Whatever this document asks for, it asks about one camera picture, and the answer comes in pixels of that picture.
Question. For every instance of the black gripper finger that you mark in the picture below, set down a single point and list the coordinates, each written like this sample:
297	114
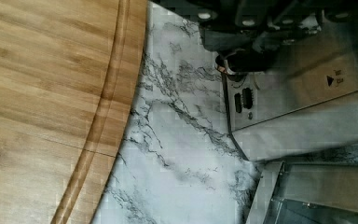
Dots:
247	34

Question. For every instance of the silver two-slot toaster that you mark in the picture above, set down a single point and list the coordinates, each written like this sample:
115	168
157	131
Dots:
306	101

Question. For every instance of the stainless steel toaster oven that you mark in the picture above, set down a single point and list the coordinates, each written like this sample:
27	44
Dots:
306	193

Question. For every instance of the bamboo cutting board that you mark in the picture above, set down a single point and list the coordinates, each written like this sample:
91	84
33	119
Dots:
68	73

